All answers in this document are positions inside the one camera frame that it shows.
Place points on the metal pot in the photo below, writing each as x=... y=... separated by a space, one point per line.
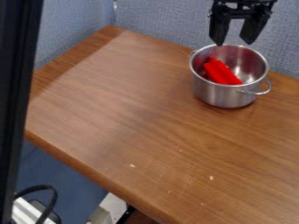
x=247 y=64

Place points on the white table bracket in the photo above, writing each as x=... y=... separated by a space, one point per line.
x=109 y=210

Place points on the white box below table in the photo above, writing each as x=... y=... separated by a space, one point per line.
x=24 y=214

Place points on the red star-shaped block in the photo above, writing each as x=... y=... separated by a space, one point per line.
x=219 y=73

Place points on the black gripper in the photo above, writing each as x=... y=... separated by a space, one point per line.
x=255 y=11

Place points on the dark vertical bar at left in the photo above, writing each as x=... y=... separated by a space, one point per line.
x=20 y=18

